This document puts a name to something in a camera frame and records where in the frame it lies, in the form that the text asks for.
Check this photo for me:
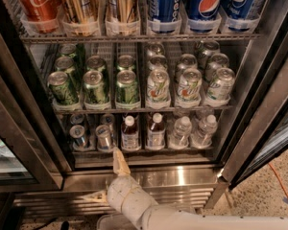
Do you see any brown tea bottle right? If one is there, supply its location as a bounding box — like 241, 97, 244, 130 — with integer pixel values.
146, 113, 165, 150

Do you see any green can front middle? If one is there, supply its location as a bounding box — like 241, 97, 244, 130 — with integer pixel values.
83, 70, 109, 104

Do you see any clear plastic bin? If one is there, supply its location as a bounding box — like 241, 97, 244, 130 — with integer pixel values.
96, 204, 196, 230

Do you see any silver can back left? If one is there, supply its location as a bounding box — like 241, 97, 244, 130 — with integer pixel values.
146, 42, 165, 59

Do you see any gold can left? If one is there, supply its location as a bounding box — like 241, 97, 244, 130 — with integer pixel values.
62, 0, 96, 36

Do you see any white diet can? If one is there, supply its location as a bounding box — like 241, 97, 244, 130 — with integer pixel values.
175, 54, 198, 81
177, 67, 202, 102
204, 53, 229, 83
206, 68, 235, 101
147, 55, 168, 73
147, 69, 170, 103

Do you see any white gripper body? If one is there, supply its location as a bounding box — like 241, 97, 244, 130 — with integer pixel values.
107, 175, 157, 223

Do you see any green can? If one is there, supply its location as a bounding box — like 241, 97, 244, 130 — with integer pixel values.
83, 70, 109, 104
48, 71, 79, 105
115, 70, 139, 104
59, 44, 83, 65

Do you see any silver can back right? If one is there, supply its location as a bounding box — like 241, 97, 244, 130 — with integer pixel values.
194, 40, 220, 70

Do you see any red Coca-Cola can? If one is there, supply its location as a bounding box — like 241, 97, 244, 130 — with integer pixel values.
18, 0, 59, 34

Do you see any green can back left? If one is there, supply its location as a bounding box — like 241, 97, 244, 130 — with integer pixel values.
59, 44, 83, 65

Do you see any wire shelf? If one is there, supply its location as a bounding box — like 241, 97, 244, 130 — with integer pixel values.
55, 105, 233, 115
20, 34, 263, 44

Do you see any stainless steel fridge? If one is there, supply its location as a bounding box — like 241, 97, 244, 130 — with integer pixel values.
0, 0, 288, 219

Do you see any silver can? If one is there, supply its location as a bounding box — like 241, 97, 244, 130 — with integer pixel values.
194, 40, 220, 70
146, 42, 165, 59

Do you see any green can front right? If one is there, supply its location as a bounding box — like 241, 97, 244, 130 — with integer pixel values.
115, 70, 139, 104

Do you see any orange cable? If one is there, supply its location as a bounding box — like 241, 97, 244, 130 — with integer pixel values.
268, 162, 288, 218

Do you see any green can second row middle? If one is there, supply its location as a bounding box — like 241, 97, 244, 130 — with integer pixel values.
85, 55, 108, 76

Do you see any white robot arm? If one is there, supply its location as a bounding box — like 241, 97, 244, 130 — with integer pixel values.
83, 147, 288, 230

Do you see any green can second row left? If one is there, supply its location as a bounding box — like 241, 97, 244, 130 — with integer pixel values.
54, 56, 82, 89

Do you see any gold can right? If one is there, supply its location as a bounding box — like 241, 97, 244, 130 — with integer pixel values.
106, 0, 139, 35

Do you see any brown tea bottle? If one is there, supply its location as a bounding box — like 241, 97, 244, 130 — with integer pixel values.
121, 116, 140, 150
146, 113, 165, 150

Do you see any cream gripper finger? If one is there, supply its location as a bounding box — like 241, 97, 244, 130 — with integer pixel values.
83, 190, 108, 203
113, 147, 131, 175

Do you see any white diet can front middle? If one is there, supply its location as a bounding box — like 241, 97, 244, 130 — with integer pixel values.
177, 67, 202, 102

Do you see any red bull can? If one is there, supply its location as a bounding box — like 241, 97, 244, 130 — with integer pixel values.
70, 114, 84, 126
95, 125, 113, 151
69, 125, 88, 148
100, 113, 115, 136

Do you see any blue Pepsi can left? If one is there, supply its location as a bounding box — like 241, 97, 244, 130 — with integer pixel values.
148, 0, 180, 34

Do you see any blue Pepsi can middle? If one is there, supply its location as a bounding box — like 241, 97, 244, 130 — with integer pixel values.
187, 0, 221, 33

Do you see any green can front left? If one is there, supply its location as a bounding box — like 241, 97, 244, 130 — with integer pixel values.
48, 71, 79, 105

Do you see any blue pepsi can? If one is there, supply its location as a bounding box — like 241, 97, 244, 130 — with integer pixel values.
148, 0, 180, 34
226, 0, 258, 20
187, 0, 221, 33

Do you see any green can second row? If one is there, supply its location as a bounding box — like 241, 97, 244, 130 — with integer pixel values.
85, 55, 108, 76
116, 55, 136, 72
54, 56, 82, 89

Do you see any gold can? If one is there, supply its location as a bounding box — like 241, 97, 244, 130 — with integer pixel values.
106, 0, 139, 35
62, 0, 96, 36

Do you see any open fridge door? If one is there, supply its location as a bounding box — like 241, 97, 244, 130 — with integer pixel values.
222, 54, 288, 189

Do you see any top wire shelf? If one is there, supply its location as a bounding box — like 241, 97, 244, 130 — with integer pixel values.
20, 34, 263, 44

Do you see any green can second row right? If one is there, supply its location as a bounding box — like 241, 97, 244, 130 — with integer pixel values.
116, 55, 136, 72

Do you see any blue Pepsi can right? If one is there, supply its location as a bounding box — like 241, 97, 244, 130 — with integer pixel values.
226, 0, 258, 20

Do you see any middle wire shelf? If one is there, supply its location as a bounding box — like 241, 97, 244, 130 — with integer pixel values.
55, 105, 233, 115

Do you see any brown tea bottle left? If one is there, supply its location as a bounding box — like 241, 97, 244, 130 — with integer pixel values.
121, 116, 140, 150

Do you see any white diet can front right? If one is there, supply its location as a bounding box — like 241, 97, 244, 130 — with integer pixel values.
206, 68, 235, 101

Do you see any black cable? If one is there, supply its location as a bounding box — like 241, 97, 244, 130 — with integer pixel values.
32, 217, 70, 230

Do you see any white diet can front left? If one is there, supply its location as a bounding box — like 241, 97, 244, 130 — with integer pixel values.
147, 69, 170, 103

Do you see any clear water bottle right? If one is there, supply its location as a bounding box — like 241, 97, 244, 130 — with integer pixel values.
191, 115, 218, 149

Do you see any clear water bottle left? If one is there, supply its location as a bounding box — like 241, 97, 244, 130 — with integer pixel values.
169, 116, 192, 150

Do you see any clear water bottle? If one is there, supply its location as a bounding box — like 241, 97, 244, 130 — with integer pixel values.
191, 115, 218, 149
169, 116, 192, 150

